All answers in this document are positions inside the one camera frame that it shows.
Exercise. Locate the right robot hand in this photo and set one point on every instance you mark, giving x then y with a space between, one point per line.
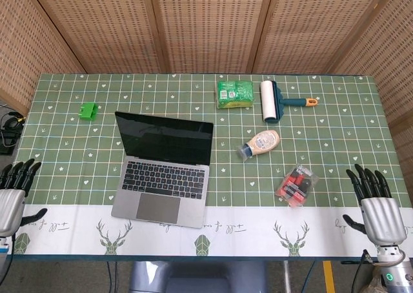
380 209

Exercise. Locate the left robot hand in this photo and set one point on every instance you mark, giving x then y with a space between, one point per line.
9 206

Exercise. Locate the silver laptop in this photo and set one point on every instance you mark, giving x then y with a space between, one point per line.
163 177

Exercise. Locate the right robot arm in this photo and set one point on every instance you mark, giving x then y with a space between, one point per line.
393 267

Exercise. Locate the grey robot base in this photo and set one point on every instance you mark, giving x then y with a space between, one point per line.
197 277

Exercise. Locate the red black packaged tool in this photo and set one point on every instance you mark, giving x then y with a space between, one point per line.
297 185

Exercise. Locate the green plastic block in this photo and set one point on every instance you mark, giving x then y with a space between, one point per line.
88 111

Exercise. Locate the beige sauce squeeze bottle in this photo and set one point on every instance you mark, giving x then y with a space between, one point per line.
259 143

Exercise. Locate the teal lint roller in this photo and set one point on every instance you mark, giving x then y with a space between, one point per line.
274 102

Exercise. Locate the green grid tablecloth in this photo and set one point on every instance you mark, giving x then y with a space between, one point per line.
206 164

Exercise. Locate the green sponge pack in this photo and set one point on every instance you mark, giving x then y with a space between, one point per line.
234 94

